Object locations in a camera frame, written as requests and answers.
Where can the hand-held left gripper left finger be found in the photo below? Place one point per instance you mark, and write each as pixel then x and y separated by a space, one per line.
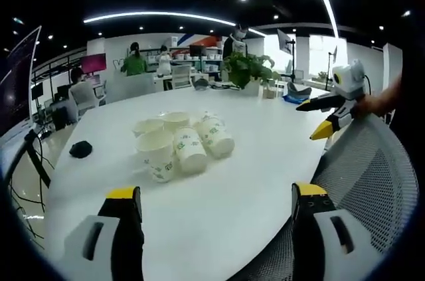
pixel 99 244

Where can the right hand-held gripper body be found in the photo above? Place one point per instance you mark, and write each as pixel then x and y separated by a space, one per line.
pixel 350 81

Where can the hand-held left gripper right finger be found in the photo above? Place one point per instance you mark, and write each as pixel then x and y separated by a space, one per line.
pixel 328 238

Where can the white paper cup green print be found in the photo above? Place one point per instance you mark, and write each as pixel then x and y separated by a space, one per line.
pixel 189 151
pixel 216 138
pixel 159 158
pixel 176 120
pixel 147 126

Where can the person's right hand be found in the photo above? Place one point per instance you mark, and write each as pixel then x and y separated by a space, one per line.
pixel 382 101

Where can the blue grey bag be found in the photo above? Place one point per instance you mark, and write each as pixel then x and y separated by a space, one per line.
pixel 297 93

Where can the small beige box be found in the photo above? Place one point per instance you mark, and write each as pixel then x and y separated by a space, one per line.
pixel 269 91

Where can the grey mesh office chair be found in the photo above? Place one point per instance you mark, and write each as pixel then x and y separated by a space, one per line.
pixel 372 178

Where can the monitor on black stand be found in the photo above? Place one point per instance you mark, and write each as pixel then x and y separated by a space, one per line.
pixel 285 42

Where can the green potted plant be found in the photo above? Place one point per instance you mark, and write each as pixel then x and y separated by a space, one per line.
pixel 249 68

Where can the black cloth lump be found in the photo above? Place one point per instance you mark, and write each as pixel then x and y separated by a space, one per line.
pixel 80 149

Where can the black tripod stand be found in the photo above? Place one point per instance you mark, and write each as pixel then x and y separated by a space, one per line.
pixel 34 158

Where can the large dark monitor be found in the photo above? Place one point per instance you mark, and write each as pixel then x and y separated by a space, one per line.
pixel 16 85

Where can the pink screen monitor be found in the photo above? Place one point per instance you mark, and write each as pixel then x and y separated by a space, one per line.
pixel 94 63

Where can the curved ceiling light strip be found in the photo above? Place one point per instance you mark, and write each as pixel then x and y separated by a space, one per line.
pixel 159 16

